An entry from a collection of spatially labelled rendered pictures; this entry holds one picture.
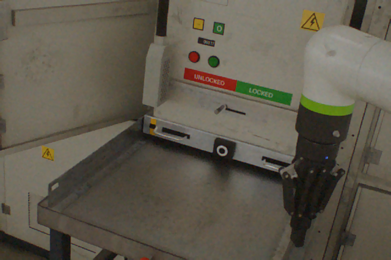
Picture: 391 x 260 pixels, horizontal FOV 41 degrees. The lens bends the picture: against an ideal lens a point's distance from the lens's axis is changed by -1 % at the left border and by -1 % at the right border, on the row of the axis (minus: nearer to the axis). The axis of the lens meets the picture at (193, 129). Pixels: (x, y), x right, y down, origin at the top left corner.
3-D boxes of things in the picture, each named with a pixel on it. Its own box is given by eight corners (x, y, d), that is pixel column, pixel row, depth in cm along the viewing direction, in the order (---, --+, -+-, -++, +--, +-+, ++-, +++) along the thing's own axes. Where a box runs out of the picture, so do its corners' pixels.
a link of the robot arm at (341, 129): (317, 118, 84) (366, 116, 87) (287, 91, 94) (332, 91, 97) (310, 151, 87) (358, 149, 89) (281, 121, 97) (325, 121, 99)
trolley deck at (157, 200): (283, 317, 108) (288, 295, 105) (36, 223, 127) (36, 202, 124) (332, 178, 166) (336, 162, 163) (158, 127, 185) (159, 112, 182)
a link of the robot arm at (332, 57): (333, 14, 91) (295, 20, 84) (399, 33, 83) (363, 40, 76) (319, 89, 97) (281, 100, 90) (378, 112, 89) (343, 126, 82)
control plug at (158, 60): (156, 108, 146) (162, 48, 138) (141, 104, 147) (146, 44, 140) (168, 100, 152) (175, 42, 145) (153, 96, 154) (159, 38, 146)
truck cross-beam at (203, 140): (313, 182, 146) (317, 164, 144) (142, 132, 162) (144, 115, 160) (316, 175, 150) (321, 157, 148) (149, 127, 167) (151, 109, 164)
